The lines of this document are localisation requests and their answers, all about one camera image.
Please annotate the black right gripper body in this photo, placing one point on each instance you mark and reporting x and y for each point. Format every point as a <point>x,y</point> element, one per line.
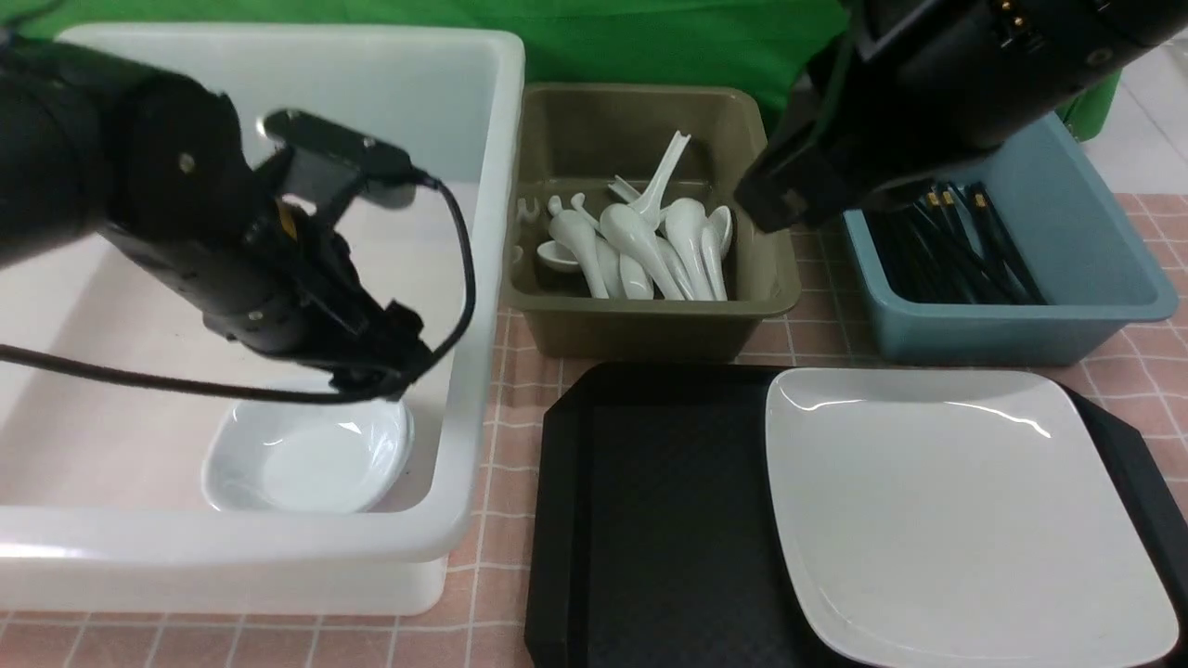
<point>795,182</point>

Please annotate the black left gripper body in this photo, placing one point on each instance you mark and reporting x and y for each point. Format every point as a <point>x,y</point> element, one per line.
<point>291,293</point>

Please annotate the small white bowl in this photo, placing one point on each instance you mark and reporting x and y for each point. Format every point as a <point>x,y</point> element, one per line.
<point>305,458</point>

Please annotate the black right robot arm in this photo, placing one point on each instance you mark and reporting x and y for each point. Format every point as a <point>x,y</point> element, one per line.
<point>913,89</point>

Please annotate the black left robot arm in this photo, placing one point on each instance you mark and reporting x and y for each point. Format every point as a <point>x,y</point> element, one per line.
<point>153,162</point>

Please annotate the large white square plate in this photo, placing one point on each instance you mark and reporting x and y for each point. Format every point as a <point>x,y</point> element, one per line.
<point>957,518</point>

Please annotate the bundle of black chopsticks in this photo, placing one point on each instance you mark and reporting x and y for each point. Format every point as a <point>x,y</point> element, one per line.
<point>952,246</point>

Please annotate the green backdrop cloth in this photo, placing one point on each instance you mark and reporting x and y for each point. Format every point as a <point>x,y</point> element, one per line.
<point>758,47</point>

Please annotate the white spoon right in bin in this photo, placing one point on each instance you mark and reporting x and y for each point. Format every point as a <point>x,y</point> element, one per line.
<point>684,223</point>

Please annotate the white spoon upright in bin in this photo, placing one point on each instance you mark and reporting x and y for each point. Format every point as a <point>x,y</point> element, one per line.
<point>649,202</point>

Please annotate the white spoon centre in bin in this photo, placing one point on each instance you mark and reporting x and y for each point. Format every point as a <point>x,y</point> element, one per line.
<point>628,232</point>

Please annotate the olive green plastic bin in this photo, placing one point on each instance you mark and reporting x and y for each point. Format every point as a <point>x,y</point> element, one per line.
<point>575,138</point>

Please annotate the white spoon left in bin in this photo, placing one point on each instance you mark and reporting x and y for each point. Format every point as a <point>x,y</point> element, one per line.
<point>571,230</point>

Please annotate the blue plastic bin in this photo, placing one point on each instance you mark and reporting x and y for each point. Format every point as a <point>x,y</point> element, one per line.
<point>1095,272</point>

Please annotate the large white plastic tub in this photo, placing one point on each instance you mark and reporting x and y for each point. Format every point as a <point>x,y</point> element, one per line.
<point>102,509</point>

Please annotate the pink checkered tablecloth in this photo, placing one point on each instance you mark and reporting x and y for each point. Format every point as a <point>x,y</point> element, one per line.
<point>1138,374</point>

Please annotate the black serving tray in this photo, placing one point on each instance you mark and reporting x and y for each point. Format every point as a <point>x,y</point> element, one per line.
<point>655,541</point>

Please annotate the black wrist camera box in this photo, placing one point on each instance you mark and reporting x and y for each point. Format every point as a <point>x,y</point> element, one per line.
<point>327,162</point>

